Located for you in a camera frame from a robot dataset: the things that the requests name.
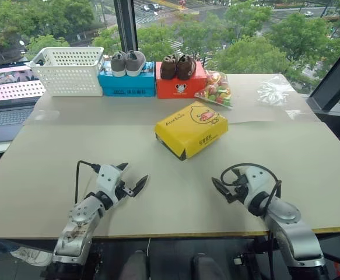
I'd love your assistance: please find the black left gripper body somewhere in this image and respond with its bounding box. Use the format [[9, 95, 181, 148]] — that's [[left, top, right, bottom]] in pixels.
[[112, 178, 136, 207]]

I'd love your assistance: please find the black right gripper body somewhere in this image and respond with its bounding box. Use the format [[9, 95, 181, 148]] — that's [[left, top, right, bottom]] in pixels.
[[226, 178, 249, 205]]

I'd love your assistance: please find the yellow cardboard shoe box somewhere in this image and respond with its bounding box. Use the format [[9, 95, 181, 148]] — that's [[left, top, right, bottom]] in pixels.
[[154, 101, 230, 162]]

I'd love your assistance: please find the blue shoe box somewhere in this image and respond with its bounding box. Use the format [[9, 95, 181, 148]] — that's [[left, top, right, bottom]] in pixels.
[[97, 61, 156, 97]]

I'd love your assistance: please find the orange shoe box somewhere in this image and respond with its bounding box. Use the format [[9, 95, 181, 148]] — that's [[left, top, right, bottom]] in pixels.
[[155, 61, 208, 100]]

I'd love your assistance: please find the dark rounded shape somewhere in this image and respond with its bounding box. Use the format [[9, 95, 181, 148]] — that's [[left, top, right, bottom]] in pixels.
[[124, 250, 149, 280]]

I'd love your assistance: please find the bag of colourful candies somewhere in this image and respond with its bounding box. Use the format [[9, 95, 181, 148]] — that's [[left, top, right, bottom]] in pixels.
[[194, 69, 234, 109]]

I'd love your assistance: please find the clear bag of white items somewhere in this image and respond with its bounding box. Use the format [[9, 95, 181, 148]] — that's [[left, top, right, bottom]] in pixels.
[[256, 76, 290, 107]]

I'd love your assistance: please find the white perforated plastic basket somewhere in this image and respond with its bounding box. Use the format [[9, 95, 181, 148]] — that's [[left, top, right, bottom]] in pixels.
[[28, 46, 105, 97]]

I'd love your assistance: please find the grey canvas shoe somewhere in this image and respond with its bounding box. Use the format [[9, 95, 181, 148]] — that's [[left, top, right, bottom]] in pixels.
[[110, 51, 128, 78], [125, 50, 147, 78]]

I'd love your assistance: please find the brown child shoe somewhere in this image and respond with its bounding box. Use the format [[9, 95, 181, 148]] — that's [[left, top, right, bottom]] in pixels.
[[160, 56, 179, 81], [176, 55, 198, 81]]

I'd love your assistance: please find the open laptop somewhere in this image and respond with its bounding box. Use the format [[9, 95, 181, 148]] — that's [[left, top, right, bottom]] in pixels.
[[0, 61, 47, 145]]

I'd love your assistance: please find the black window pillar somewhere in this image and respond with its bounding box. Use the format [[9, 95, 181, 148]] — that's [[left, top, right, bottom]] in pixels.
[[113, 0, 139, 64]]

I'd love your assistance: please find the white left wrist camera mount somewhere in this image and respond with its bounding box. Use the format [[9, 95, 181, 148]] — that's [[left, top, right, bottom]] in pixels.
[[94, 164, 124, 202]]

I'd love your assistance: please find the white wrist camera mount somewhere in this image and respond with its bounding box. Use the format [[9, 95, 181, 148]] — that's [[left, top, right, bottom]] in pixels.
[[243, 165, 272, 205], [94, 164, 124, 202]]

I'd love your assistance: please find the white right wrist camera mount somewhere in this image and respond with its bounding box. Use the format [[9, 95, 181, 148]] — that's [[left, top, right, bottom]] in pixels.
[[243, 165, 272, 205]]

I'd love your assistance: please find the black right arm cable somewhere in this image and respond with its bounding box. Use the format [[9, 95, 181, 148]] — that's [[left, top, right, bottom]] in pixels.
[[220, 163, 283, 205]]

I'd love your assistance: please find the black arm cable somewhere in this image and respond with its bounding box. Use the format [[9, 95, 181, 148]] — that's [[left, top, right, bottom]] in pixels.
[[220, 163, 283, 205], [74, 160, 101, 205]]

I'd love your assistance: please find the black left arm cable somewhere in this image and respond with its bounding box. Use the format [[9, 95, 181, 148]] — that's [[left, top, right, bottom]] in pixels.
[[74, 160, 101, 205]]

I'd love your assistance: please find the black slanted window frame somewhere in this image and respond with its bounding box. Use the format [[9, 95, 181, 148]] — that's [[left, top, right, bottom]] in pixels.
[[306, 43, 340, 112]]

